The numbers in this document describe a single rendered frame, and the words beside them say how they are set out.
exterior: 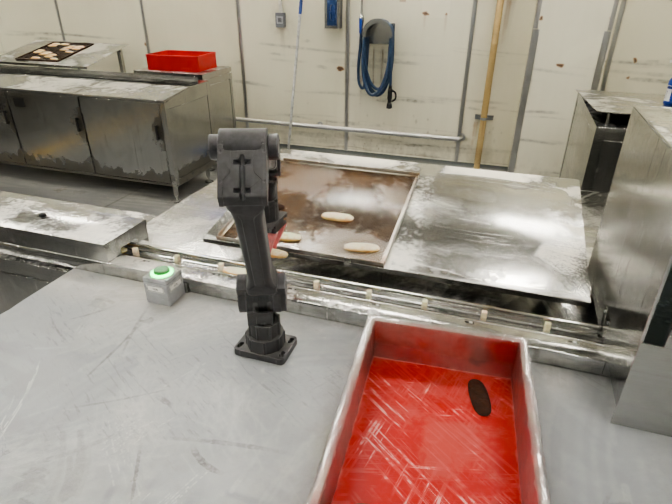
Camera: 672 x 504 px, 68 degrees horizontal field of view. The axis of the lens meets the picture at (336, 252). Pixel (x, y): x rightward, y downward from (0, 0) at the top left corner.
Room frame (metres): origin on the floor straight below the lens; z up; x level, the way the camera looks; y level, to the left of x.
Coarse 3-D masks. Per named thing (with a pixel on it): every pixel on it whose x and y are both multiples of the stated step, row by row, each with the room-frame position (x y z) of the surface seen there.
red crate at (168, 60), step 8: (152, 56) 4.63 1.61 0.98; (160, 56) 4.61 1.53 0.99; (168, 56) 4.59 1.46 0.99; (176, 56) 4.57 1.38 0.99; (184, 56) 4.55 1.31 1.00; (192, 56) 4.53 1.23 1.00; (200, 56) 4.57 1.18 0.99; (208, 56) 4.72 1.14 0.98; (152, 64) 4.64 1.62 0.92; (160, 64) 4.62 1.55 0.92; (168, 64) 4.60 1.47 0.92; (176, 64) 4.58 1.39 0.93; (184, 64) 4.56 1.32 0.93; (192, 64) 4.54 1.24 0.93; (200, 64) 4.57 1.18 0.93; (208, 64) 4.71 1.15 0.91; (216, 64) 4.85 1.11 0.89
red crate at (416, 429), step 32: (384, 384) 0.77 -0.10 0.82; (416, 384) 0.77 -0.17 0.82; (448, 384) 0.77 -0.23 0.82; (384, 416) 0.68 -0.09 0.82; (416, 416) 0.68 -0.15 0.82; (448, 416) 0.68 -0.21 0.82; (480, 416) 0.68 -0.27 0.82; (512, 416) 0.68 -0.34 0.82; (352, 448) 0.61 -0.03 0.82; (384, 448) 0.61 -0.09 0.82; (416, 448) 0.61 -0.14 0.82; (448, 448) 0.61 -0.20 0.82; (480, 448) 0.61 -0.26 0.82; (512, 448) 0.61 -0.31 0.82; (352, 480) 0.54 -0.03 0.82; (384, 480) 0.55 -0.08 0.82; (416, 480) 0.55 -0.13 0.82; (448, 480) 0.55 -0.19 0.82; (480, 480) 0.55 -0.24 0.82; (512, 480) 0.55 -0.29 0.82
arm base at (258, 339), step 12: (276, 324) 0.87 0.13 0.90; (252, 336) 0.86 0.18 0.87; (264, 336) 0.85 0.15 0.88; (276, 336) 0.87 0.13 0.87; (288, 336) 0.91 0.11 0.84; (240, 348) 0.87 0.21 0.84; (252, 348) 0.85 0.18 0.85; (264, 348) 0.84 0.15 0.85; (276, 348) 0.86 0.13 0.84; (288, 348) 0.87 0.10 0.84; (264, 360) 0.84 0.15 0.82; (276, 360) 0.83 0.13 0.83
